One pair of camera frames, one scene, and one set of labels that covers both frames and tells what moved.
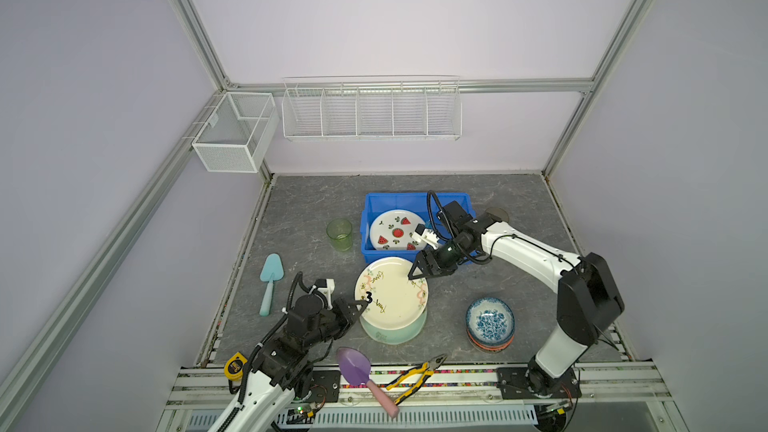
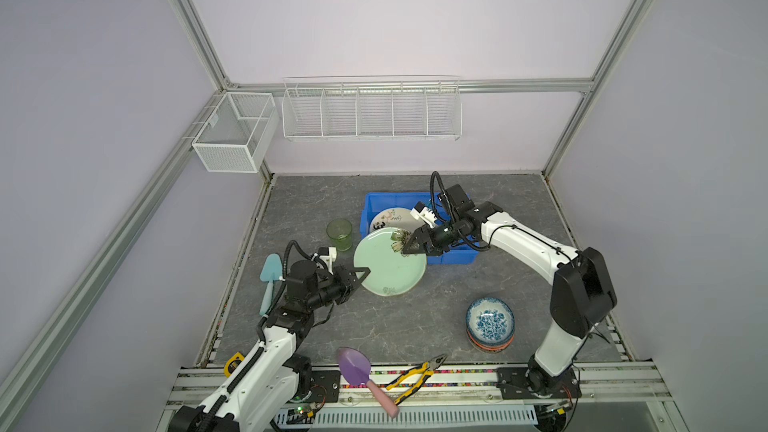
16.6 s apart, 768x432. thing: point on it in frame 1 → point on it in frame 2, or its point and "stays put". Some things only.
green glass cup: x=340 y=233 stays put
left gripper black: x=348 y=321 → x=343 y=278
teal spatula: x=272 y=270 stays put
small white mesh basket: x=237 y=132 stays put
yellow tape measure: x=233 y=366 stays put
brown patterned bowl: x=492 y=348 stays put
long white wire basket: x=371 y=107 stays put
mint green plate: x=392 y=336 → x=391 y=273
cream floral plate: x=394 y=301 → x=394 y=217
